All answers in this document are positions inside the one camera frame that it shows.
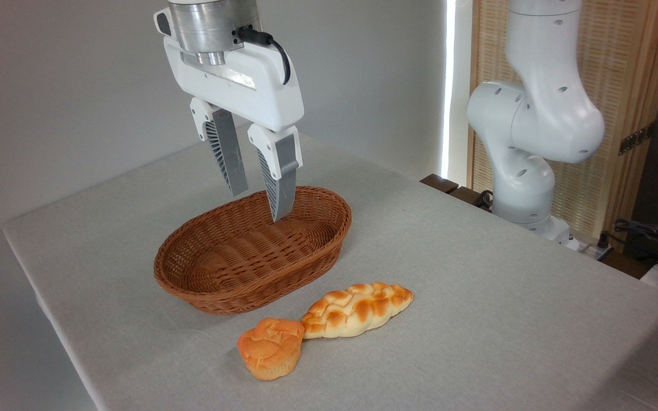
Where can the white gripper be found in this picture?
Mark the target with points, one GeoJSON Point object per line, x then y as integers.
{"type": "Point", "coordinates": [237, 80]}

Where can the long braided bread loaf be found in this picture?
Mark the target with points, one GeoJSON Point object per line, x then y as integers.
{"type": "Point", "coordinates": [357, 308]}

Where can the brown wicker oval basket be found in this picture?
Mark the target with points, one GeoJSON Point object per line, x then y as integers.
{"type": "Point", "coordinates": [231, 268]}

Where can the round orange muffin bread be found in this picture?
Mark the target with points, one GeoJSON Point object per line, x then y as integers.
{"type": "Point", "coordinates": [269, 348]}

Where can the dark brown wooden furniture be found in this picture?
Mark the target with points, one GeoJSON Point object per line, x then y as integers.
{"type": "Point", "coordinates": [448, 187]}

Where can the grey tablecloth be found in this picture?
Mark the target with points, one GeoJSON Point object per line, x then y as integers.
{"type": "Point", "coordinates": [477, 319]}

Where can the black screen hinge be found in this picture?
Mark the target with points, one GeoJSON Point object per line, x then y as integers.
{"type": "Point", "coordinates": [637, 138]}

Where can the wooden bamboo folding screen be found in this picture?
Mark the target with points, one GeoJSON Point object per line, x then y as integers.
{"type": "Point", "coordinates": [625, 63]}

